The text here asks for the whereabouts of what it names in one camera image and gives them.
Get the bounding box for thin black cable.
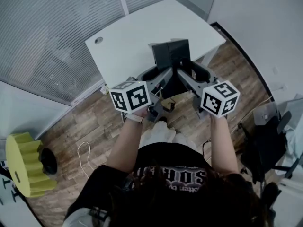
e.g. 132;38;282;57
202;138;213;162

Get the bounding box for black office chair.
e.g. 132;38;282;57
238;110;303;193

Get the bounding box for yellow-green folding stool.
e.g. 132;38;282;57
5;131;57;198

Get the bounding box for person's right forearm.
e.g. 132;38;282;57
209;114;239;175

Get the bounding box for black round object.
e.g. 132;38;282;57
39;147;58;175

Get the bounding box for person's black printed t-shirt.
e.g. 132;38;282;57
63;143;282;227

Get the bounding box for pale wristwatch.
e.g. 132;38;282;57
125;113;144;124

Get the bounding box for thin beige cable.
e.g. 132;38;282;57
229;96;273;132

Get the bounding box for black stand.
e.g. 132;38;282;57
0;174;22;205

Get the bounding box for black rectangular box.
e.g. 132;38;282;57
151;38;193;99

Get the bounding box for person's white trousers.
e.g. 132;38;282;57
141;121;197;151

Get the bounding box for person's left hand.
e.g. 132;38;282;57
132;107;150;118

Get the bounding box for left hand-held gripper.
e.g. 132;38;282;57
109;66;175;123

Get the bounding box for person's left forearm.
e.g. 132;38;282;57
106;117;145;174

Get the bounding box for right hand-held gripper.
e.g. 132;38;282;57
177;60;241;119

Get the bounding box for white cable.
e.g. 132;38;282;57
77;141;94;178

